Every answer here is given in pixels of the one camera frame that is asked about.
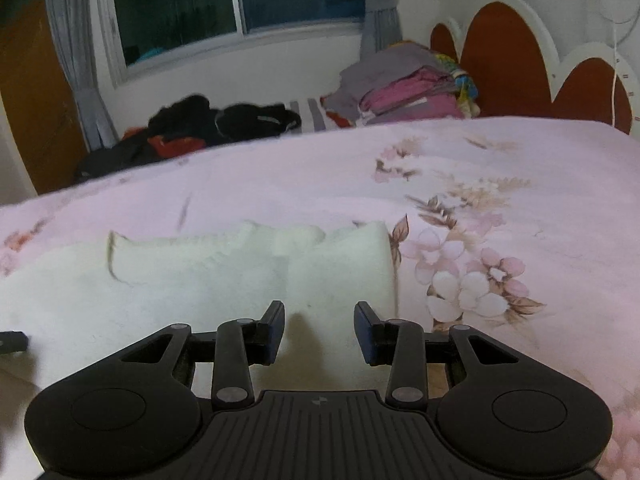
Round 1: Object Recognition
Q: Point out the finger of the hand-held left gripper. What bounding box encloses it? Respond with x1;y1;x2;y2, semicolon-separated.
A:
0;331;28;356

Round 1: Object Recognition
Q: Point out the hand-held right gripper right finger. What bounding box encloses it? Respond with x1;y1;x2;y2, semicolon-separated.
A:
353;302;521;408

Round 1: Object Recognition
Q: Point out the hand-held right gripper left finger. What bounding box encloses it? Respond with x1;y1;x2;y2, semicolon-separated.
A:
120;300;287;409

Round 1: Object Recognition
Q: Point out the white knitted small garment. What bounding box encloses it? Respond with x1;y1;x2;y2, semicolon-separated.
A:
0;220;401;411

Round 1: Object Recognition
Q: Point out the pile of dark clothes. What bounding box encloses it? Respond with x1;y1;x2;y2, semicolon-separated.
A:
75;94;303;181

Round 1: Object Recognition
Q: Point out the stack of folded clothes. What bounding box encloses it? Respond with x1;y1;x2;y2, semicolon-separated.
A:
320;40;481;128

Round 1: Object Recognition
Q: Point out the pink floral bedsheet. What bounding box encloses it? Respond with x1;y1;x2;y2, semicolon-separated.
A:
0;115;640;480

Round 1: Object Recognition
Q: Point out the grey white striped cloth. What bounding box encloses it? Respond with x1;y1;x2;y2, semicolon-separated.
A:
287;97;346;133

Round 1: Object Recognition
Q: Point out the brown wooden wardrobe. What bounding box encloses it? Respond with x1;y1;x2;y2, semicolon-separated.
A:
0;0;91;196

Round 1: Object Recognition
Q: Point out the red and white headboard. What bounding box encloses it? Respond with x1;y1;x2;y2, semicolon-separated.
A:
430;0;640;136

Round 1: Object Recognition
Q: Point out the grey curtain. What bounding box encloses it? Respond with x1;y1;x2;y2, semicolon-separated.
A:
44;0;121;151
347;0;403;58

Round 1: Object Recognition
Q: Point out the white framed window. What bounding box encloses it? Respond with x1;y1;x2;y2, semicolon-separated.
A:
102;0;368;86

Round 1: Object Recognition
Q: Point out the white wall cable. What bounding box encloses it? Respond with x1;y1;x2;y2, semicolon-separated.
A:
585;0;640;126

